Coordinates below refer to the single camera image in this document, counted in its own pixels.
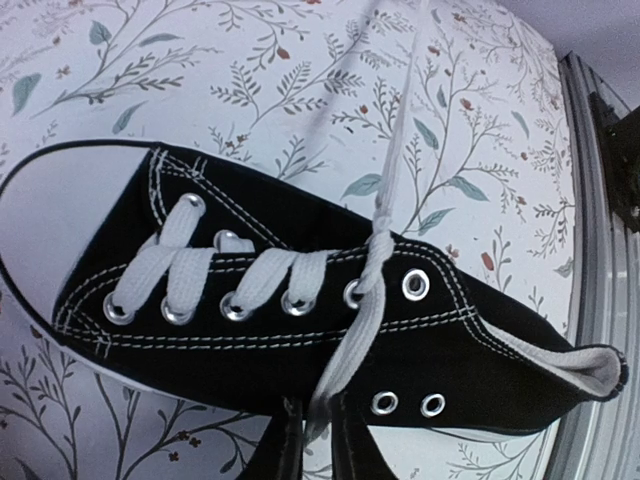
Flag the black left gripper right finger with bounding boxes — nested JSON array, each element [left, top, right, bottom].
[[330, 392, 398, 480]]

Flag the black white canvas sneaker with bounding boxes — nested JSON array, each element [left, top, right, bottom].
[[0, 0, 629, 444]]

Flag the floral patterned table mat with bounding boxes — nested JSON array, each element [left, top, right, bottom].
[[1, 1, 575, 479]]

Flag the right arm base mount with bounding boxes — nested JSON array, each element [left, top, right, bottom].
[[589, 93, 639, 233]]

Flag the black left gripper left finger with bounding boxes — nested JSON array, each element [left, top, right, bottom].
[[237, 398, 303, 480]]

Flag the front aluminium rail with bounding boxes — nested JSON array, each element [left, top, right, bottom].
[[545, 52, 639, 479]]

